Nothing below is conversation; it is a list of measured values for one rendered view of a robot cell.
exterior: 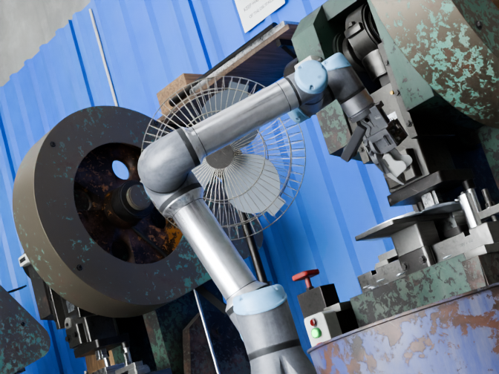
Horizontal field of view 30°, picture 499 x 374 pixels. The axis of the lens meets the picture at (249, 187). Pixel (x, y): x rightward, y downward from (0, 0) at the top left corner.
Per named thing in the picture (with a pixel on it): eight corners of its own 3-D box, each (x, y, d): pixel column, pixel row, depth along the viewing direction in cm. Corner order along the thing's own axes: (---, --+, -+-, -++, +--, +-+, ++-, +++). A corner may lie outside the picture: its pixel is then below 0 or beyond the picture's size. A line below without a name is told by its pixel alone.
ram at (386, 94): (420, 174, 244) (385, 73, 251) (379, 194, 254) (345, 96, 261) (457, 171, 256) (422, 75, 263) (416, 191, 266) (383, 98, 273)
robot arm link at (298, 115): (281, 90, 220) (318, 64, 222) (279, 105, 231) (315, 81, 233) (300, 116, 219) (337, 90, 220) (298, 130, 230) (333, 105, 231)
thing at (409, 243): (409, 268, 227) (392, 217, 230) (368, 285, 237) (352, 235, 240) (466, 258, 244) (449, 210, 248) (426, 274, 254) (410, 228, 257)
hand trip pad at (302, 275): (312, 296, 255) (304, 270, 257) (297, 302, 260) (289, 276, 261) (328, 293, 260) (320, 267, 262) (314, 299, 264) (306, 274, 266)
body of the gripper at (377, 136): (398, 149, 225) (370, 107, 224) (371, 162, 230) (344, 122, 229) (410, 136, 230) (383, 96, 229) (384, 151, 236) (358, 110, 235)
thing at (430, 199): (436, 202, 253) (432, 190, 254) (423, 209, 256) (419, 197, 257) (443, 202, 255) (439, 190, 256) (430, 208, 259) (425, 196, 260)
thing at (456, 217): (457, 227, 246) (451, 211, 247) (414, 245, 256) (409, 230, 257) (476, 225, 252) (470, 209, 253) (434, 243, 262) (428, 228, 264)
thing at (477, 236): (494, 244, 227) (486, 221, 228) (362, 297, 257) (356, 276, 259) (555, 234, 248) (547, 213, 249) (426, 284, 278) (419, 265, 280)
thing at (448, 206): (365, 228, 232) (364, 225, 233) (356, 248, 261) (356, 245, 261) (475, 195, 233) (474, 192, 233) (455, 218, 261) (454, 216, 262)
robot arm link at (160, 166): (122, 145, 206) (314, 44, 211) (129, 159, 217) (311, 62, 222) (147, 189, 204) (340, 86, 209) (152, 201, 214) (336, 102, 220)
